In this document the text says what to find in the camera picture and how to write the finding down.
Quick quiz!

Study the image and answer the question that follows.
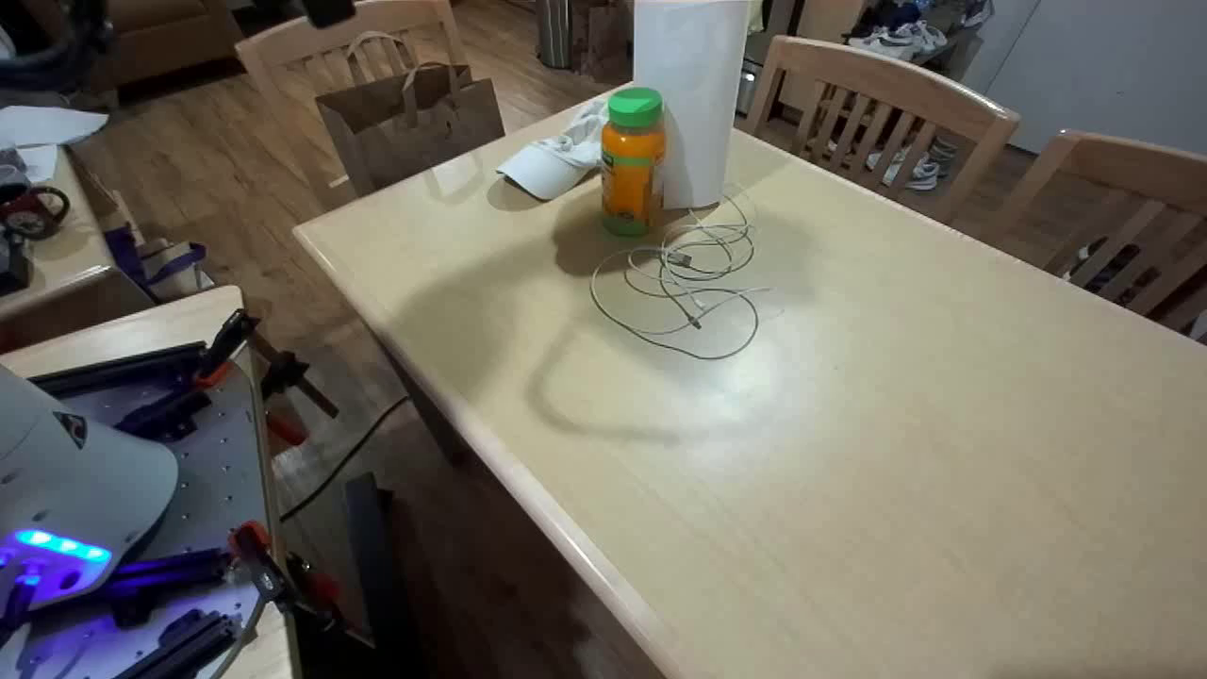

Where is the white paper towel roll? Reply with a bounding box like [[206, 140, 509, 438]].
[[629, 0, 753, 215]]

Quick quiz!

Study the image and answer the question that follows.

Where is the green bottle lid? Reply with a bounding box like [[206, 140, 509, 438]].
[[604, 84, 668, 133]]

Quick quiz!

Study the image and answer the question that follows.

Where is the black orange bar clamp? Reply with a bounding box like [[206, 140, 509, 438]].
[[253, 346, 342, 457], [224, 517, 381, 660], [117, 304, 264, 447]]

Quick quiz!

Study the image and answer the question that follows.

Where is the brown paper bag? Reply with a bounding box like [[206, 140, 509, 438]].
[[312, 27, 509, 201]]

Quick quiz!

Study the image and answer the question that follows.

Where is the white baseball cap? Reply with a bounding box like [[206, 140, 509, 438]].
[[493, 94, 619, 209]]

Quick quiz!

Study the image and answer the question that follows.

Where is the black round headset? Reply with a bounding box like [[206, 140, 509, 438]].
[[0, 182, 77, 244]]

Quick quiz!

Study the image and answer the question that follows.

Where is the white sneakers pair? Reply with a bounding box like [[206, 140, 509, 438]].
[[850, 0, 1000, 67]]

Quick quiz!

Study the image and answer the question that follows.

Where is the orange juice bottle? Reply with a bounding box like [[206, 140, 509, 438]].
[[600, 118, 668, 240]]

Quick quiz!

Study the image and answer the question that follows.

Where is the white paper sheet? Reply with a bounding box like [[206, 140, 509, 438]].
[[0, 102, 113, 155]]

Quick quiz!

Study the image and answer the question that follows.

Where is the light wooden chair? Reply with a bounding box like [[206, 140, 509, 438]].
[[1000, 126, 1207, 342], [231, 0, 473, 195], [734, 35, 1026, 219]]

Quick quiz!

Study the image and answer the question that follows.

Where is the grey robot mounting plate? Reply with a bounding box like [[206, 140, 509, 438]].
[[18, 353, 277, 679]]

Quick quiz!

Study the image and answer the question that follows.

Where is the wooden side table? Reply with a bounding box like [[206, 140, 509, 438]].
[[0, 142, 160, 353]]

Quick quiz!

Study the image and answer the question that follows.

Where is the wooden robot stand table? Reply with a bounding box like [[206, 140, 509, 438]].
[[0, 282, 303, 679]]

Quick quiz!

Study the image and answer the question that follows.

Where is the black power cable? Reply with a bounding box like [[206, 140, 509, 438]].
[[277, 391, 414, 527]]

